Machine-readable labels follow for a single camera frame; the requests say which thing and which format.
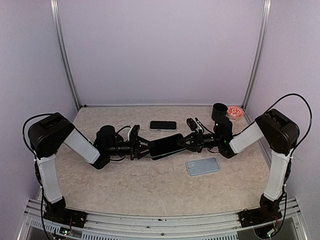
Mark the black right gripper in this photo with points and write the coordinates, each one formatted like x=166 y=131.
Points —
x=197 y=141

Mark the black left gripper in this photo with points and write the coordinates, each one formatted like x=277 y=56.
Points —
x=135 y=152

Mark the black phone case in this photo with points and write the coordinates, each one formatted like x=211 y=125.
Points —
x=165 y=156

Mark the green edged smartphone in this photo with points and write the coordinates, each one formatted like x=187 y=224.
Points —
x=166 y=146

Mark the light blue phone case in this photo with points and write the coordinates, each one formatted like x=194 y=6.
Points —
x=202 y=166

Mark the black smartphone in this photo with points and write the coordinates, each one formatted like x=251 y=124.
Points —
x=163 y=124

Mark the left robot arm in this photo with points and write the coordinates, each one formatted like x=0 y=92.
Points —
x=47 y=135

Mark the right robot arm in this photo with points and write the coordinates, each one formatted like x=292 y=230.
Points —
x=280 y=132

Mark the dark green mug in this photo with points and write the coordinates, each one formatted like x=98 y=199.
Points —
x=218 y=110

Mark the red white patterned bowl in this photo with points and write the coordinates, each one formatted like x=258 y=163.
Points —
x=235 y=112

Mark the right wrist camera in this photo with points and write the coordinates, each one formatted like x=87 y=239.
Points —
x=195 y=125

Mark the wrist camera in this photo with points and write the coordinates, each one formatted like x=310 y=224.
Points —
x=133 y=132
x=195 y=125

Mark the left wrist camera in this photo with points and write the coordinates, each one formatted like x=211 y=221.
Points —
x=133 y=132

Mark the front aluminium rail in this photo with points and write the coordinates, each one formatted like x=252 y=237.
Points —
x=221 y=225

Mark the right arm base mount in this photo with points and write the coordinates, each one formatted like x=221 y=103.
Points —
x=267 y=211

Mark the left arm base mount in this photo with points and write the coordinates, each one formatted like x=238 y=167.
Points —
x=65 y=216

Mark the right aluminium frame post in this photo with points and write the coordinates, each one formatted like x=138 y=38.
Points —
x=267 y=4

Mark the aluminium frame post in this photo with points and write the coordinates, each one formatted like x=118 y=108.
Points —
x=54 y=5
x=267 y=4

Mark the left aluminium frame post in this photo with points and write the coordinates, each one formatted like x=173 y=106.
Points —
x=54 y=5

